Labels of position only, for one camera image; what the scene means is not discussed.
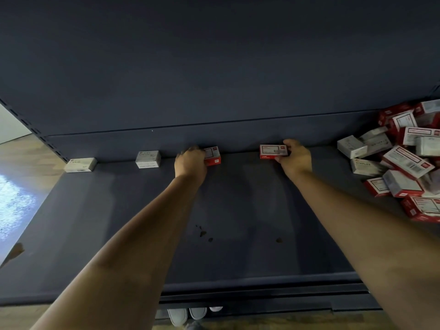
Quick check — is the person's right hand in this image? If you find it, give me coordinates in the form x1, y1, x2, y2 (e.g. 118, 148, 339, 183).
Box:
276, 138, 314, 179

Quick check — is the person's left hand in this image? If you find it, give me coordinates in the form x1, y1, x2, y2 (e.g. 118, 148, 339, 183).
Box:
174, 146, 209, 186

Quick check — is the small red white box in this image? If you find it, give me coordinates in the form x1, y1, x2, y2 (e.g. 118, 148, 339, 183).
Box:
259, 144, 290, 160
203, 146, 222, 167

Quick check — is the dark metal shelf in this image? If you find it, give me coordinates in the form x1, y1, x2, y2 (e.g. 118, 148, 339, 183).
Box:
0, 0, 440, 320

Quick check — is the pile of red white boxes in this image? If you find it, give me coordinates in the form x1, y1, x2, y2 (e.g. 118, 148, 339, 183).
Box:
337, 99, 440, 224

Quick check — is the person's left forearm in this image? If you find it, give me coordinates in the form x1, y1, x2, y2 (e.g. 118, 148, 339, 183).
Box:
31, 171, 206, 330

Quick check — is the person's right forearm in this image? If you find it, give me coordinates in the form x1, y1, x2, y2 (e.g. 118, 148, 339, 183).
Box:
285, 168, 440, 330

